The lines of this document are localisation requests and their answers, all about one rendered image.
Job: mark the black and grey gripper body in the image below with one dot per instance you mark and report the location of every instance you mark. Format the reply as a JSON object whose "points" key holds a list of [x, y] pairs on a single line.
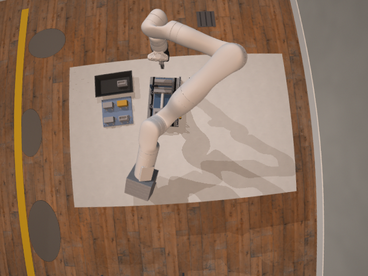
{"points": [[159, 54]]}

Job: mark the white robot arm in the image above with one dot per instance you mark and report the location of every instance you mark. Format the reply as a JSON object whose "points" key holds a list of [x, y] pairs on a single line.
{"points": [[226, 58]]}

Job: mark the yellow rectangular block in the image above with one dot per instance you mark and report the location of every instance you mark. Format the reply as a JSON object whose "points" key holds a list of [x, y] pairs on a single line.
{"points": [[122, 103]]}

